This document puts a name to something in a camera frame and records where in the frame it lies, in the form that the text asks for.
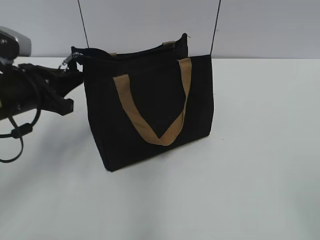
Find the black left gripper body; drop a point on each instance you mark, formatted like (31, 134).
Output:
(26, 87)

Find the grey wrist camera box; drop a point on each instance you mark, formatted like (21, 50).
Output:
(12, 45)

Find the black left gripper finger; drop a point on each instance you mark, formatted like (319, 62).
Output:
(71, 77)
(62, 106)

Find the black tote bag tan handles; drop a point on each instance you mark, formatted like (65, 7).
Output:
(146, 103)

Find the silver zipper pull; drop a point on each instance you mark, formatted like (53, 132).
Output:
(70, 63)

